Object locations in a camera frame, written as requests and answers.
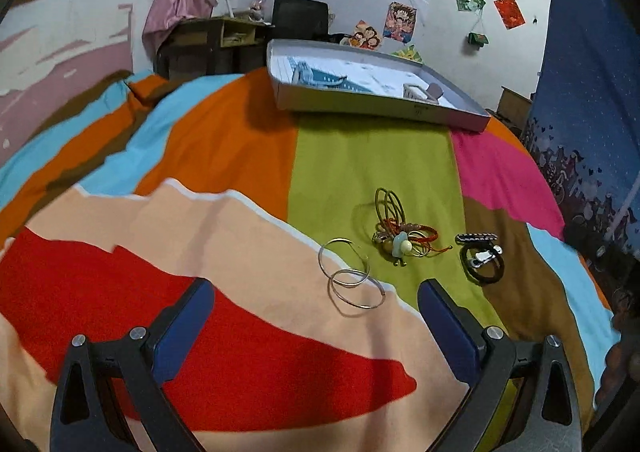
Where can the printed grid paper sheet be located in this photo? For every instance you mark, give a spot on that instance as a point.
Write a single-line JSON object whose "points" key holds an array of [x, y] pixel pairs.
{"points": [[360, 74]]}

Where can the bundle of olive thin bangles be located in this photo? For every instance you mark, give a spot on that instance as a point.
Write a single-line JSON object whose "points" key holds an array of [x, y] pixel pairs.
{"points": [[387, 219]]}

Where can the black rhinestone hair clip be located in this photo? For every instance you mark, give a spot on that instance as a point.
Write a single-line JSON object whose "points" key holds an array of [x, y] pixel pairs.
{"points": [[475, 237]]}

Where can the green hanging ornament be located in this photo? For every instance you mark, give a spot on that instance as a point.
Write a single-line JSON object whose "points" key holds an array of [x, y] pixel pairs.
{"points": [[477, 39]]}

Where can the blue printed curtain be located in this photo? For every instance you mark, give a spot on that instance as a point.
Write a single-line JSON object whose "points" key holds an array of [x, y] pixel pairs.
{"points": [[585, 82]]}

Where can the black office chair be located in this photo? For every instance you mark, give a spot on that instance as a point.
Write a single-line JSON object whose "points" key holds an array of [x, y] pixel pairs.
{"points": [[300, 14]]}

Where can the colourful striped blanket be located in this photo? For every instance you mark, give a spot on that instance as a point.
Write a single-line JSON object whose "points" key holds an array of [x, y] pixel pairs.
{"points": [[350, 157]]}

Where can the cartoon family poster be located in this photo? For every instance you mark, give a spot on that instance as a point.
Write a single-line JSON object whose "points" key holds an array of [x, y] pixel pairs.
{"points": [[365, 37]]}

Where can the yellow bear poster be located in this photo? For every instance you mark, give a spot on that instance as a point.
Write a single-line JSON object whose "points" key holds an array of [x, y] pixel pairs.
{"points": [[407, 54]]}

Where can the clear plastic box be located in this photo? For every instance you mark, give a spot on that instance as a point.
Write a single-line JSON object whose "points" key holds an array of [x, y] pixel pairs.
{"points": [[422, 94]]}

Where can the wooden desk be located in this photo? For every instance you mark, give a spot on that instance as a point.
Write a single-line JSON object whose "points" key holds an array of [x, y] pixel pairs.
{"points": [[200, 27]]}

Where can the cartoon boy poster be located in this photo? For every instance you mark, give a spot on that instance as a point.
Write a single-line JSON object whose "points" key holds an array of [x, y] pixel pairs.
{"points": [[400, 22]]}

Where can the green paper cards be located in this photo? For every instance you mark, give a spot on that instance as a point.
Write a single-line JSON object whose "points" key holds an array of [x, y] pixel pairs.
{"points": [[470, 3]]}

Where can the silver hair clip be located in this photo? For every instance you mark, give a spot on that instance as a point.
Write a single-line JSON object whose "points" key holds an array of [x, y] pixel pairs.
{"points": [[482, 257]]}

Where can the pale jade pendant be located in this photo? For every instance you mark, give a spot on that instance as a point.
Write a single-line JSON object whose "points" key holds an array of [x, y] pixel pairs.
{"points": [[401, 246]]}

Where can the red paper envelope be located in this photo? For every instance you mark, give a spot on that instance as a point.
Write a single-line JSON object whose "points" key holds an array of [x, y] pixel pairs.
{"points": [[509, 12]]}

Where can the small doll figure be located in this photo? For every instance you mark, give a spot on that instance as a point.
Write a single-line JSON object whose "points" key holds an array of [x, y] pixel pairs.
{"points": [[256, 10]]}

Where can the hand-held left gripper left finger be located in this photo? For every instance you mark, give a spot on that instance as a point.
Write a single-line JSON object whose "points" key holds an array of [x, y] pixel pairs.
{"points": [[182, 327]]}

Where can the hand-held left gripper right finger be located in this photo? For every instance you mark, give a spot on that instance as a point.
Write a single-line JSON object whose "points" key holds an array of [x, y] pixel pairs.
{"points": [[445, 327]]}

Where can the grey cardboard box tray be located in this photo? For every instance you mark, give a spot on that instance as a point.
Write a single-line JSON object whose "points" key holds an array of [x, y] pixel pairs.
{"points": [[350, 104]]}

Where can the brown cardboard box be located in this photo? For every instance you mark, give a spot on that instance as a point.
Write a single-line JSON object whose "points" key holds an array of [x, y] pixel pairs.
{"points": [[515, 104]]}

